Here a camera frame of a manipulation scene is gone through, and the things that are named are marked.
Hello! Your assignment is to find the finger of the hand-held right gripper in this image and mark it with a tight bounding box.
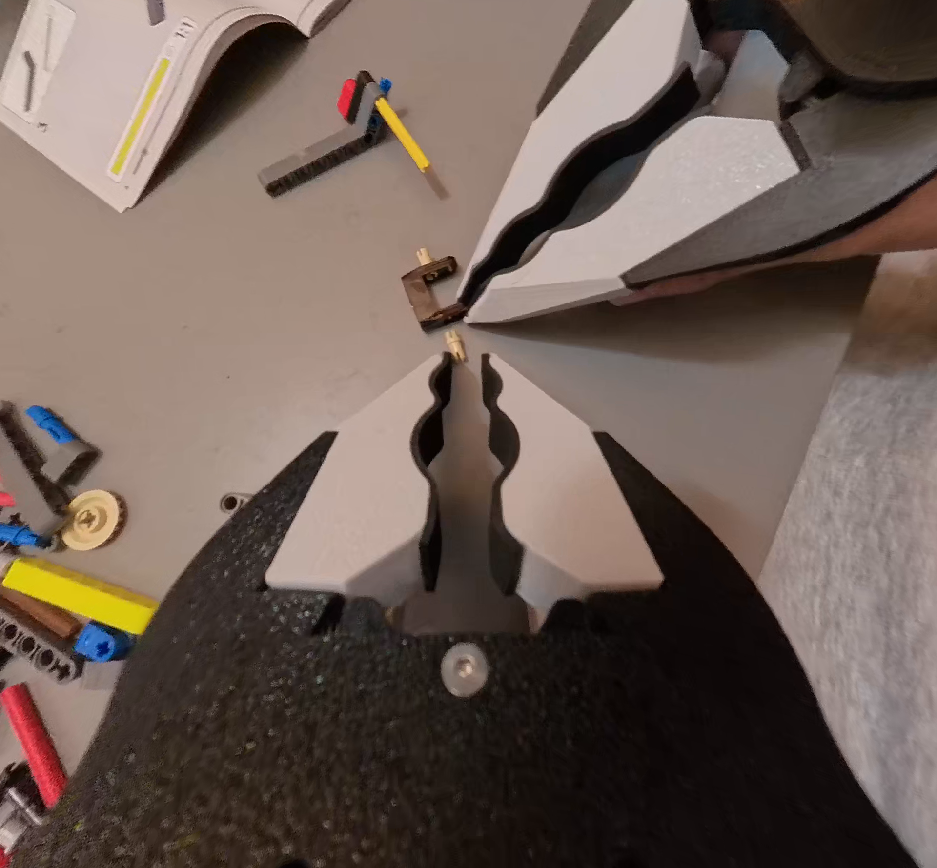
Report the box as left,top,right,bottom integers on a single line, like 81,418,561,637
463,114,800,326
455,0,704,305

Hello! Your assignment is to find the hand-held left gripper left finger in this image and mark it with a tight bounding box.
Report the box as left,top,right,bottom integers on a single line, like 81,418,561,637
264,352,456,624

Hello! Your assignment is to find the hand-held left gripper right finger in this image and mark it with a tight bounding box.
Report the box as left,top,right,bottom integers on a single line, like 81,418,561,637
479,353,665,633

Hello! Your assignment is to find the black U-shaped lego piece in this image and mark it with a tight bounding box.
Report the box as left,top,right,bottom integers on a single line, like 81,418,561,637
401,255,468,332

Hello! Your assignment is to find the pile of mixed lego pieces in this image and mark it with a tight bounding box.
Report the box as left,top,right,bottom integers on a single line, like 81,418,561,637
0,400,162,840

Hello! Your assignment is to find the person's right hand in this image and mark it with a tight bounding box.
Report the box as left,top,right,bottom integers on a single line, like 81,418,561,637
622,183,937,302

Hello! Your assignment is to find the grey beam yellow axle assembly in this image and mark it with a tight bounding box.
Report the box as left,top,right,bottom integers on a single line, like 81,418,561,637
258,70,433,197

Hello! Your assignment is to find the open instruction booklet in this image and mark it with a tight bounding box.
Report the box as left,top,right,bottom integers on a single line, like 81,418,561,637
0,0,426,214

